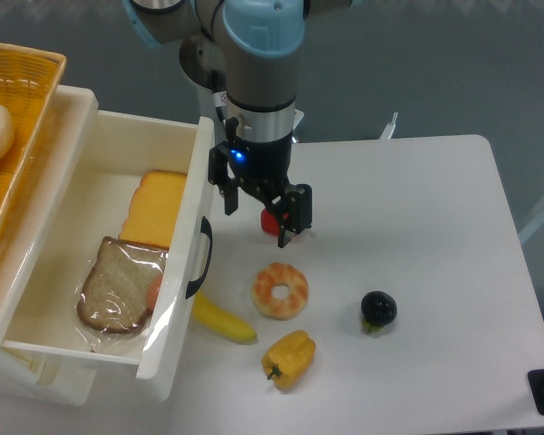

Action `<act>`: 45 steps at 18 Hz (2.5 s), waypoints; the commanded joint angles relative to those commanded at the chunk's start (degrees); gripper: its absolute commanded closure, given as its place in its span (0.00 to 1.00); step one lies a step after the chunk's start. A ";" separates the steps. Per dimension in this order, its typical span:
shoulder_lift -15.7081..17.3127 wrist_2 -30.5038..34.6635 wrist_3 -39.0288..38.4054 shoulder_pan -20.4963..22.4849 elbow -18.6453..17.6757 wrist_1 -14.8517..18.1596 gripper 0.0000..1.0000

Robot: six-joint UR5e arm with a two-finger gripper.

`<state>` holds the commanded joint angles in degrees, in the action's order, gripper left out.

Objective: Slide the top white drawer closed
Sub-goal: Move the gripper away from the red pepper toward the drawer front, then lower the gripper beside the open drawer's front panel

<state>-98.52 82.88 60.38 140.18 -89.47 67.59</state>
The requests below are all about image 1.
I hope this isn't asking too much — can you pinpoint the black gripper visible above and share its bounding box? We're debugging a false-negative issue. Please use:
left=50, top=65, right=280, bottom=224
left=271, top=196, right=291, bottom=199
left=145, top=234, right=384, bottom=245
left=208, top=135, right=312, bottom=248

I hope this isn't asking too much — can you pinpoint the white top drawer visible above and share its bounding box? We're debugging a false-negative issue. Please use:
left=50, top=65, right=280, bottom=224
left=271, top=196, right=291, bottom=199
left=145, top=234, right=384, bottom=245
left=0, top=111, right=214, bottom=405

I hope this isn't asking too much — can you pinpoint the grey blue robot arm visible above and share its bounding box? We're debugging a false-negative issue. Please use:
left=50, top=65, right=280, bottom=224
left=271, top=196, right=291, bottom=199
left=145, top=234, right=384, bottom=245
left=123, top=1, right=353, bottom=247

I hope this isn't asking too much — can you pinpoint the red bell pepper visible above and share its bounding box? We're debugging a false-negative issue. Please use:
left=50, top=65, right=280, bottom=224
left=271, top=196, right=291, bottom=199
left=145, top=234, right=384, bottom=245
left=260, top=208, right=280, bottom=237

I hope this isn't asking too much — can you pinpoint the orange glazed donut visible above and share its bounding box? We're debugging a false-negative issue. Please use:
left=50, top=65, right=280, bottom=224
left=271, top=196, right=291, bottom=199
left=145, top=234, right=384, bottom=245
left=251, top=263, right=309, bottom=320

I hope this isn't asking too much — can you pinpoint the yellow cake slice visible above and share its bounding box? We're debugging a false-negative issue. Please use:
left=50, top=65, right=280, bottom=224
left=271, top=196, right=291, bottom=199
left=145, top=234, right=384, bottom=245
left=119, top=170, right=187, bottom=248

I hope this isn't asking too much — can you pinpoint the yellow banana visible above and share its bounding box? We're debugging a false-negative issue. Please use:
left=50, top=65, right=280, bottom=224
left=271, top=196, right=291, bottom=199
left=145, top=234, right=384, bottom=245
left=191, top=292, right=257, bottom=344

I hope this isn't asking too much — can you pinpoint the yellow bell pepper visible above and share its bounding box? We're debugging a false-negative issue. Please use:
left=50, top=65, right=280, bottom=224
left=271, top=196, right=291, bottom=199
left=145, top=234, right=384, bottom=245
left=261, top=330, right=316, bottom=392

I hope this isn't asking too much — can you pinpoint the dark purple eggplant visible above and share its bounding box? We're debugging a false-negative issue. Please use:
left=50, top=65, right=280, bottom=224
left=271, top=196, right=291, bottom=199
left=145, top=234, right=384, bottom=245
left=361, top=291, right=398, bottom=334

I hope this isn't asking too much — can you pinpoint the brown bread slice in wrap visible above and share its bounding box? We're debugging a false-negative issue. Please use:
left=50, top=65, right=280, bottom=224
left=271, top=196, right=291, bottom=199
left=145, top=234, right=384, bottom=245
left=76, top=237, right=168, bottom=334

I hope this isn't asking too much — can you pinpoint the orange woven basket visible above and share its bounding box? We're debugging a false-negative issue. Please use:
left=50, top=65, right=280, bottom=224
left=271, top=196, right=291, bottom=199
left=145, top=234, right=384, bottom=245
left=0, top=43, right=66, bottom=241

